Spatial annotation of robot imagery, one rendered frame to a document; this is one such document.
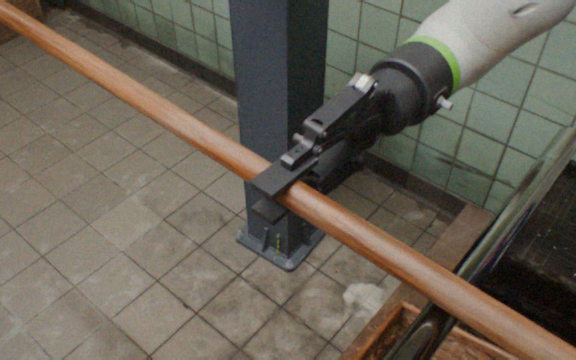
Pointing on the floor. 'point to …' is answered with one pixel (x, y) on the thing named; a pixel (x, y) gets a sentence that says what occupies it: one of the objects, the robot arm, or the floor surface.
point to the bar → (490, 245)
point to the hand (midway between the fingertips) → (284, 185)
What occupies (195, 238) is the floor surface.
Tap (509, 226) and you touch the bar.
